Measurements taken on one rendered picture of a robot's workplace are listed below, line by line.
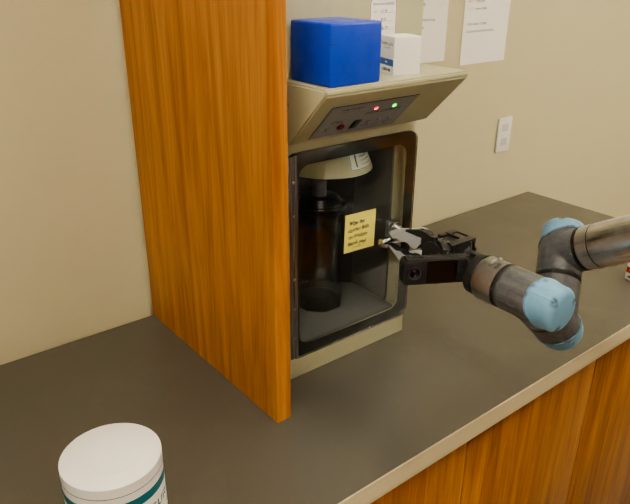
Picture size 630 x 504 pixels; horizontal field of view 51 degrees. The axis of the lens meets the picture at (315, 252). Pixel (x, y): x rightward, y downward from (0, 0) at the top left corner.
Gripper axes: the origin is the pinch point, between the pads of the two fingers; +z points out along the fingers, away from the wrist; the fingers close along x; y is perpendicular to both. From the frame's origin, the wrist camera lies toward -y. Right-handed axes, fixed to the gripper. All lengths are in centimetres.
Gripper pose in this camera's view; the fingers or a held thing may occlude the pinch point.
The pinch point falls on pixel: (391, 240)
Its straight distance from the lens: 124.0
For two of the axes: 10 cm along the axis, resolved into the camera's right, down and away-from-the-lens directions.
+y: 8.0, -2.4, 5.5
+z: -6.1, -3.3, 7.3
